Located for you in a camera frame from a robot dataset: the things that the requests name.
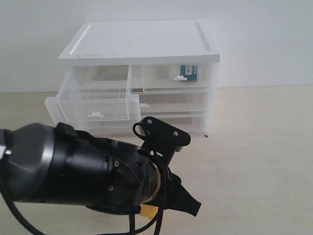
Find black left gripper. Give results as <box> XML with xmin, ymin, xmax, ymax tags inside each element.
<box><xmin>105</xmin><ymin>144</ymin><xmax>201</xmax><ymax>216</ymax></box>

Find yellow cheese wedge toy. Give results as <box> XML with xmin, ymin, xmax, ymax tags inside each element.
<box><xmin>139</xmin><ymin>204</ymin><xmax>158</xmax><ymax>220</ymax></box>

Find white teal medicine bottle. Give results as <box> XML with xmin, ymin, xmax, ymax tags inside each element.
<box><xmin>172</xmin><ymin>65</ymin><xmax>198</xmax><ymax>82</ymax></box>

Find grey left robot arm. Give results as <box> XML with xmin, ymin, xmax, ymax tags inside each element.
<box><xmin>0</xmin><ymin>118</ymin><xmax>201</xmax><ymax>216</ymax></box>

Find clear middle wide drawer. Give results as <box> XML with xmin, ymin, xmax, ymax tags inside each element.
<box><xmin>139</xmin><ymin>93</ymin><xmax>209</xmax><ymax>113</ymax></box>

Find white plastic drawer cabinet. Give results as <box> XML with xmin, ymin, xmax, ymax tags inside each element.
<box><xmin>59</xmin><ymin>20</ymin><xmax>221</xmax><ymax>135</ymax></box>

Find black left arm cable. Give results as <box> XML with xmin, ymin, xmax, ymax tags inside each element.
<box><xmin>0</xmin><ymin>122</ymin><xmax>177</xmax><ymax>235</ymax></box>

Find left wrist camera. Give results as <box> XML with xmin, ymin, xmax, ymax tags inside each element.
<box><xmin>133</xmin><ymin>116</ymin><xmax>191</xmax><ymax>164</ymax></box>

